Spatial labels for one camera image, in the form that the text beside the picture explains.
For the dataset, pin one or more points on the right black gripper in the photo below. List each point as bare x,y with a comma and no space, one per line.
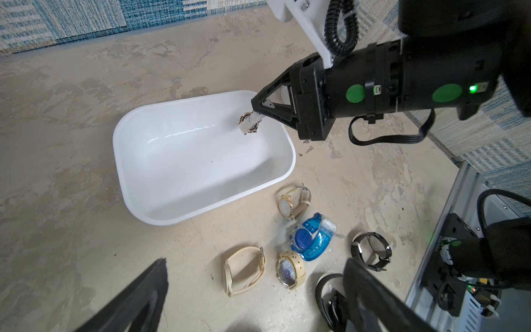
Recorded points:
304,109

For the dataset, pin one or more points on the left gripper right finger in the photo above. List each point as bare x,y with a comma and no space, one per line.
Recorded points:
372,305

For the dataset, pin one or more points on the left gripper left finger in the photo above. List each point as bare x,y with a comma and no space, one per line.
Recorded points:
138,307

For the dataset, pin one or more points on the black watch with strap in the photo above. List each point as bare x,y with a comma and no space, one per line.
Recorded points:
332,304

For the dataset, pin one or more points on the rose gold white strap watch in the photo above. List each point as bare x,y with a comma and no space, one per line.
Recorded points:
249,122

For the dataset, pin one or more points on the small black round watch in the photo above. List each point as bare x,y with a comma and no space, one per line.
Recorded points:
371,250

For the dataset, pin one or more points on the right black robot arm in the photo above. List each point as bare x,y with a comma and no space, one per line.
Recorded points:
451,56

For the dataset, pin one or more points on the blue transparent watch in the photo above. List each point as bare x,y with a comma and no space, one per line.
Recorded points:
311,238

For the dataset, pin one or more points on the white plastic storage box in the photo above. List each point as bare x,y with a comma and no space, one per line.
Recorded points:
178,159

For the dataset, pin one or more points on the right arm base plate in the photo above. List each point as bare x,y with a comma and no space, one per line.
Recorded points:
460,259

